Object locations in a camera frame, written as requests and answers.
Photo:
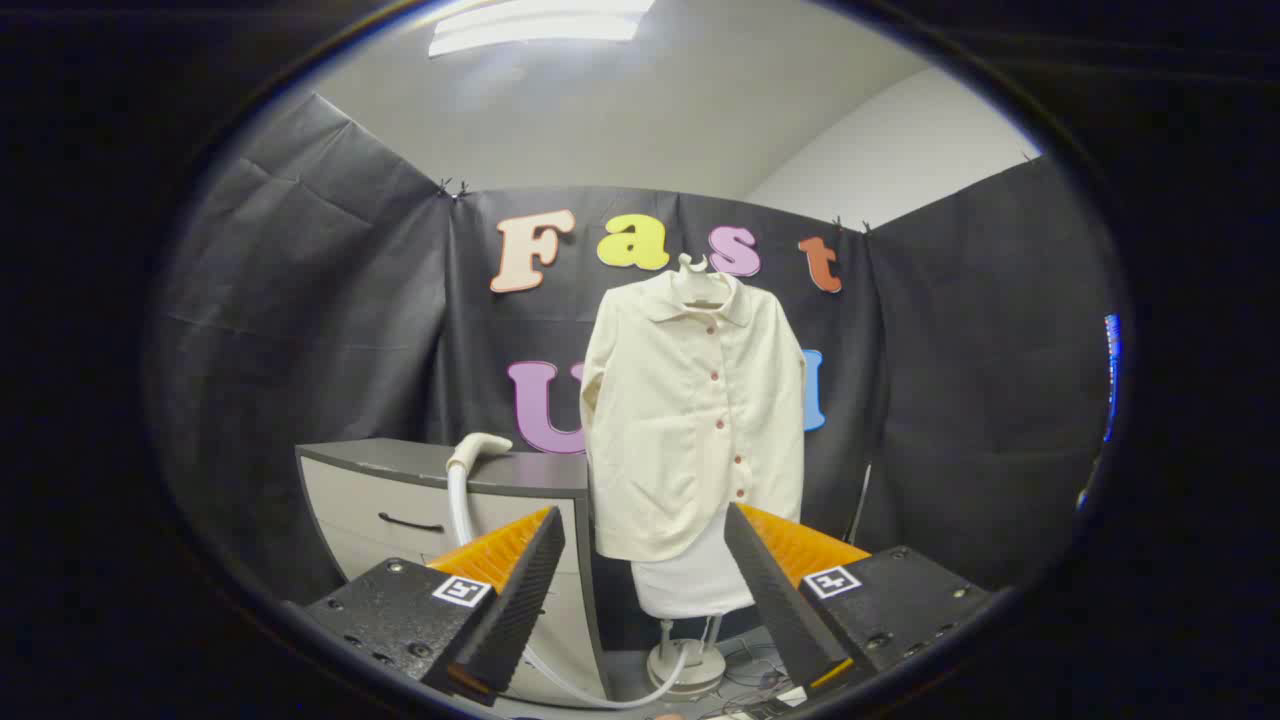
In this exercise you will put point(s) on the glowing screen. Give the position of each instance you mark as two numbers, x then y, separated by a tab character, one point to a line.
1112	370

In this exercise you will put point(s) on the grey drawer cabinet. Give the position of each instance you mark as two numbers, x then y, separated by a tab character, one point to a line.
360	500

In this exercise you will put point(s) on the ceiling light panel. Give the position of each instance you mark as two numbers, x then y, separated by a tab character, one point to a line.
535	25

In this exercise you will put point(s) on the white plastic hanger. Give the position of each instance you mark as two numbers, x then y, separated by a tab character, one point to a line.
697	285

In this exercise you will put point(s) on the white round stand base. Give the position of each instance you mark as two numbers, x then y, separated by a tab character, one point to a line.
690	665

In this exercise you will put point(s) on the thin grey pole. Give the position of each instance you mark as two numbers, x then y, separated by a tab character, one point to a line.
860	505

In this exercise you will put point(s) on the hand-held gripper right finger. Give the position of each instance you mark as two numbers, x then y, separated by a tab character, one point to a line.
765	585

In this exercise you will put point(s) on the cream button shirt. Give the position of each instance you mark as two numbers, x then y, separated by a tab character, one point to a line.
670	420

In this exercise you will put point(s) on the black backdrop cloth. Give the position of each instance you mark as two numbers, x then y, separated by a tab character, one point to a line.
330	330

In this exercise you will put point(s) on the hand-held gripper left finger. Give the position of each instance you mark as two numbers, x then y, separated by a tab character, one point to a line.
530	585

